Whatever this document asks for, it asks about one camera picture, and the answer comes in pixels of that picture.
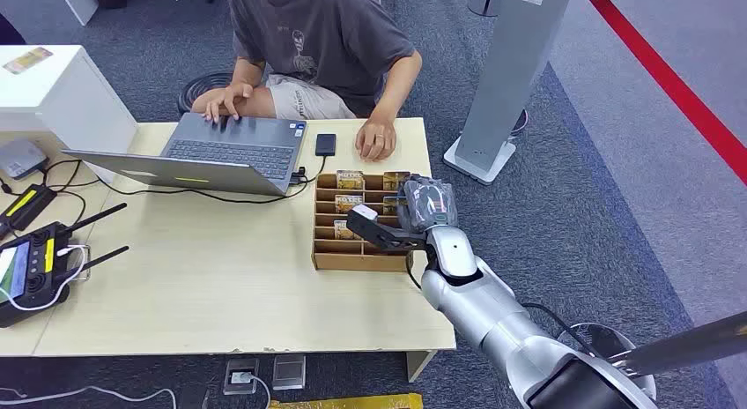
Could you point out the person's right hand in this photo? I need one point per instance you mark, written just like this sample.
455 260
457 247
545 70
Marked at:
226 100

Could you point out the person's left hand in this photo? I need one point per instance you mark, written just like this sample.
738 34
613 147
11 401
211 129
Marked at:
376 139

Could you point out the person's right forearm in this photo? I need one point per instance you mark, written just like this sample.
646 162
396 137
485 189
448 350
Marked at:
248 73

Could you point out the person's left forearm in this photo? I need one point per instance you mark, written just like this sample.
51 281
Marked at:
398 90

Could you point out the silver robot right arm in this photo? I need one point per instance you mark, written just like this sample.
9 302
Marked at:
467 295

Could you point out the hotel key card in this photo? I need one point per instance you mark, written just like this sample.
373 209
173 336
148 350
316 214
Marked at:
392 205
349 203
350 179
342 230
395 180

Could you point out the person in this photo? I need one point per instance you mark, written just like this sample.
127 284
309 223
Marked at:
321 44

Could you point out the brown cardboard card organizer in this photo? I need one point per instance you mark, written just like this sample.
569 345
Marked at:
338 260

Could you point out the colourful card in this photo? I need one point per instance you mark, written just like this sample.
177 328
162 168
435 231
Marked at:
27 60

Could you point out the small black external drive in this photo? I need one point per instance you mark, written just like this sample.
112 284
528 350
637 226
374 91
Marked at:
325 145

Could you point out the grey open laptop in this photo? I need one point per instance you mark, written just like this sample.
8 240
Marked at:
233 152

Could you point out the silver pillar stand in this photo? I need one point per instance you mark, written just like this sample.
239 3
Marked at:
508 79

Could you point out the white cabinet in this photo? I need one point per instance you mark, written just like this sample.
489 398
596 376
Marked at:
70 102

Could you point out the black round stand base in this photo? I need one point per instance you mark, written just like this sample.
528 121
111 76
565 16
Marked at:
483 8

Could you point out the white furniture panel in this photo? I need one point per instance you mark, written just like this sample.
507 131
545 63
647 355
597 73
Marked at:
79 0

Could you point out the white grey router box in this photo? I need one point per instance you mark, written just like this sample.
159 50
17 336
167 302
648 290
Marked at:
20 157

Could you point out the black yellow battery device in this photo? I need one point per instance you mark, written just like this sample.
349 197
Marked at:
24 206

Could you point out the metal floor plate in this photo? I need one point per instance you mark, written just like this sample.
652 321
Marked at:
289 371

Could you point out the black remote controller with antennas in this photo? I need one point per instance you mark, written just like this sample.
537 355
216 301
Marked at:
35 272

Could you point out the yellow floor strip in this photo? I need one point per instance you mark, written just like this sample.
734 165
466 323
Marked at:
350 402

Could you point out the floor socket box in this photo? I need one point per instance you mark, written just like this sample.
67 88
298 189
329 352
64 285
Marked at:
240 376

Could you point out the grey metal bar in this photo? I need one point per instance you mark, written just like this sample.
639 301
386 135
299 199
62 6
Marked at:
683 347

